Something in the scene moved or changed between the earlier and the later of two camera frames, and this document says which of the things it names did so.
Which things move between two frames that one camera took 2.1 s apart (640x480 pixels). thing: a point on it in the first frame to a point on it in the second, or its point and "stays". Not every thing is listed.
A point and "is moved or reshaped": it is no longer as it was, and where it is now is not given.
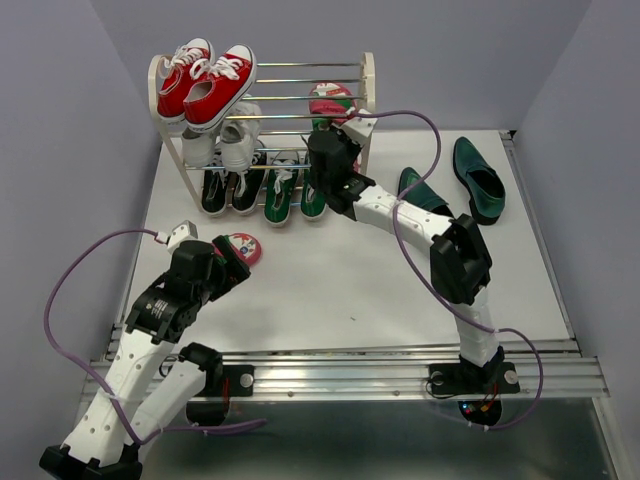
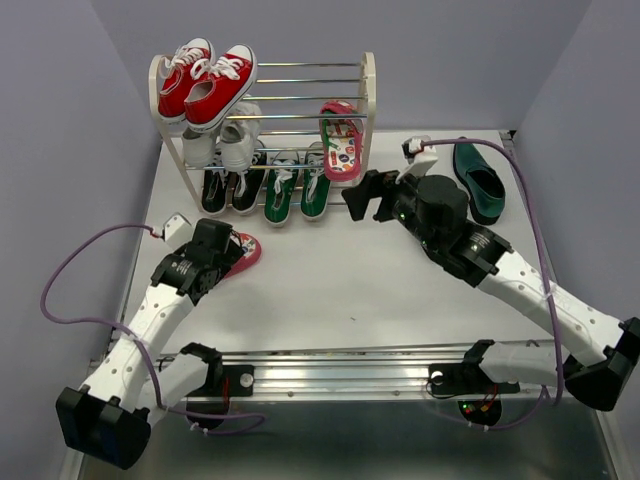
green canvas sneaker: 313,202 stays
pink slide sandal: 246,247 stays
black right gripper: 349,140 to 374,186
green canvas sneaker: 282,179 stays
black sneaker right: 248,185 stays
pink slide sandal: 332,101 is moved or reshaped
